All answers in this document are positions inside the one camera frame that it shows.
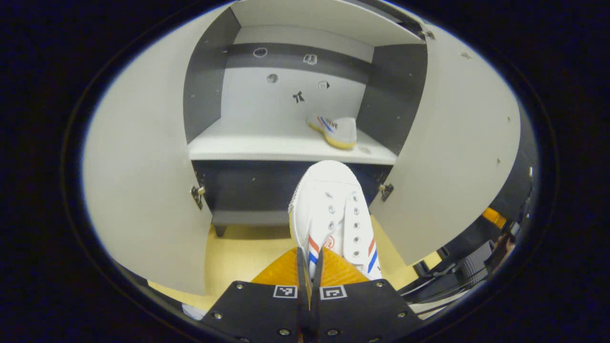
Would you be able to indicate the white shoe cabinet door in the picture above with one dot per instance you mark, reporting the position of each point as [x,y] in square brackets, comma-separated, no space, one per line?
[452,143]
[143,166]

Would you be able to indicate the dark ribbed object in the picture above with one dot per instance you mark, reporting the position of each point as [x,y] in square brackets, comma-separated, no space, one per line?
[469,264]

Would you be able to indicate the white grey shoe cabinet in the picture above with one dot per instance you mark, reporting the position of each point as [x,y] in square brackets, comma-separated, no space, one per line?
[267,109]

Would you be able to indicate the black quilted curtain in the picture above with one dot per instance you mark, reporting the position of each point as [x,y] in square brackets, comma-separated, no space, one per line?
[519,157]

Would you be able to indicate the white striped shoe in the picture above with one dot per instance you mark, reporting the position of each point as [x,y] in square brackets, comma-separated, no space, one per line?
[336,128]
[329,200]

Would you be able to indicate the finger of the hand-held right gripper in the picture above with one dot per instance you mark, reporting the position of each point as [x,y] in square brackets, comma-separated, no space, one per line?
[493,218]

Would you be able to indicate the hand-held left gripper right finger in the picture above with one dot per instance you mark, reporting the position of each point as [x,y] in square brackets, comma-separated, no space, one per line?
[362,309]

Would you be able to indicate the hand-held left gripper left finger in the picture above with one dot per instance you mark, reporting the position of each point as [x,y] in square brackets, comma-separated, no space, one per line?
[257,309]

